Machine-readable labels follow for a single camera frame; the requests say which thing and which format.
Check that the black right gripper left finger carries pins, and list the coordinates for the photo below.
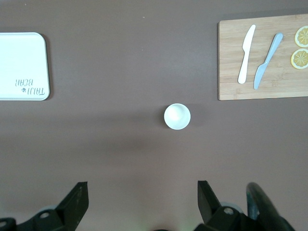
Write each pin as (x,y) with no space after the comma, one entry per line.
(60,216)

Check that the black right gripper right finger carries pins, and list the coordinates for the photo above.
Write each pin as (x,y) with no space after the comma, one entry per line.
(216,216)

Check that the white IKEA cup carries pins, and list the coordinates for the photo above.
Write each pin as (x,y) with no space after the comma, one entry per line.
(177,116)

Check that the brown table cover mat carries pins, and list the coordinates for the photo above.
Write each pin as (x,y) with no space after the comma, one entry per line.
(120,149)

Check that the cream bear print tray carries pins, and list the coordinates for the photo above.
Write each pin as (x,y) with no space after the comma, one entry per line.
(21,60)

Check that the white plastic knife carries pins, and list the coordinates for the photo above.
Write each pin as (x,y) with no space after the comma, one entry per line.
(246,55)

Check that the grey plastic knife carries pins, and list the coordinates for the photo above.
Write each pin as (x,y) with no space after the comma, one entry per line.
(269,56)

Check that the wooden cutting board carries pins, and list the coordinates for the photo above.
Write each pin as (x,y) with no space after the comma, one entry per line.
(228,48)

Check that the yellow lemon slice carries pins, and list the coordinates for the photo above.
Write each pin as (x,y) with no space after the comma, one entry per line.
(302,36)
(299,59)

